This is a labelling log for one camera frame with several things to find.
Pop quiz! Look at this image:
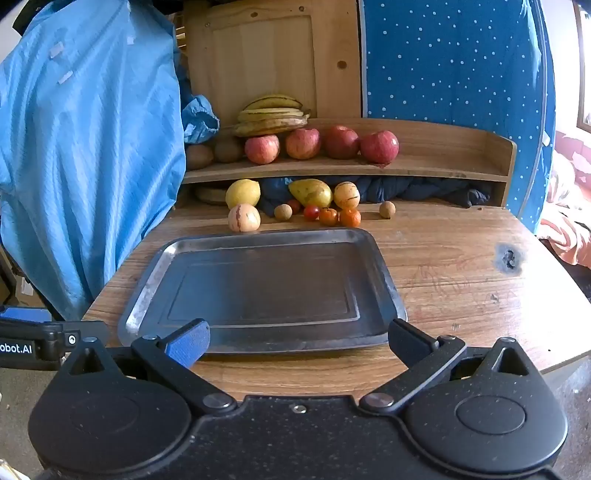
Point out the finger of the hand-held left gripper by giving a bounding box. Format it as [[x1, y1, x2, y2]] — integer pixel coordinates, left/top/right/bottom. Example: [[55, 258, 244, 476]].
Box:
[[64, 321, 112, 359]]

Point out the dark blue cloth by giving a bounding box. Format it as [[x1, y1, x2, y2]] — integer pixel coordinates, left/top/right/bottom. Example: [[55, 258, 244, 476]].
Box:
[[261, 175, 492, 208]]

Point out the brown-spotted yellow banana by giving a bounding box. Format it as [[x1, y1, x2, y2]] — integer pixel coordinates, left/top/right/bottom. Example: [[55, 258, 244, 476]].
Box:
[[233, 117, 309, 137]]

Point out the red apple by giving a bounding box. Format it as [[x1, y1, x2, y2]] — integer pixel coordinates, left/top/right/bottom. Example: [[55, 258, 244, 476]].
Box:
[[245, 135, 280, 165], [360, 130, 400, 164], [285, 128, 321, 160], [323, 126, 360, 160]]

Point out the pink bedding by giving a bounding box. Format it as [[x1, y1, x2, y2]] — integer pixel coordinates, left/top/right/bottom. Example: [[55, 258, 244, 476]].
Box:
[[538, 131, 591, 268]]

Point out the brown kiwi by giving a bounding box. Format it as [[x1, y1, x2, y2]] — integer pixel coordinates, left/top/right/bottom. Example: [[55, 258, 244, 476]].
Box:
[[213, 136, 245, 163], [185, 144, 214, 169]]

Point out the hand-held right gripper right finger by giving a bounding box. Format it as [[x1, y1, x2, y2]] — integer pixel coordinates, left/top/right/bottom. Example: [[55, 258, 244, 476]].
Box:
[[359, 318, 538, 414]]

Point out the metal tray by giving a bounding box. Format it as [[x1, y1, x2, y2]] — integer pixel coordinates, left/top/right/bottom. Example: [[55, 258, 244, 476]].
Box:
[[117, 227, 408, 355]]

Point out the yellow lemon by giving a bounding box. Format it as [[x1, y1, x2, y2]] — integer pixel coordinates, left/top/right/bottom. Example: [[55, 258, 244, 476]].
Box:
[[225, 179, 262, 209]]

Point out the yellow pear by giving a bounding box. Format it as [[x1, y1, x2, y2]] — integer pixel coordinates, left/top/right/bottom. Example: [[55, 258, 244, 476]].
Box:
[[288, 178, 333, 208]]

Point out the wooden shelf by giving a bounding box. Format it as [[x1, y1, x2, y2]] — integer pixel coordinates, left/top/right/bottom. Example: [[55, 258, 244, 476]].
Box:
[[182, 117, 518, 207]]

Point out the crumpled blue shoe cover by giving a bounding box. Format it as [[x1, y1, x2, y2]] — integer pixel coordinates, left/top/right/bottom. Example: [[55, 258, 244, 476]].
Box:
[[181, 95, 221, 145]]

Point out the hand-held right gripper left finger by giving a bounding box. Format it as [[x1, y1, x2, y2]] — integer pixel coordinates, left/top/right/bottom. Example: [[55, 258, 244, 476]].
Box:
[[59, 318, 237, 415]]

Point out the striped pepino melon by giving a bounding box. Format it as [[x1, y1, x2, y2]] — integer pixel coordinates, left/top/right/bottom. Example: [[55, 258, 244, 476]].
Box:
[[228, 204, 261, 232], [333, 181, 361, 209]]

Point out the pine wood panel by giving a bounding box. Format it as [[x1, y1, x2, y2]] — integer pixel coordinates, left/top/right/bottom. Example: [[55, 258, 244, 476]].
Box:
[[182, 0, 363, 127]]

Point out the blue white-dotted cloth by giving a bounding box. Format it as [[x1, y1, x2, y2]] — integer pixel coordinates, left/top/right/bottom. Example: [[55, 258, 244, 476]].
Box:
[[358, 0, 557, 234]]

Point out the light blue garment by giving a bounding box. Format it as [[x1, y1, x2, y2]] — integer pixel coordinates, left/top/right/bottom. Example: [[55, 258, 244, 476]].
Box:
[[0, 0, 188, 321]]

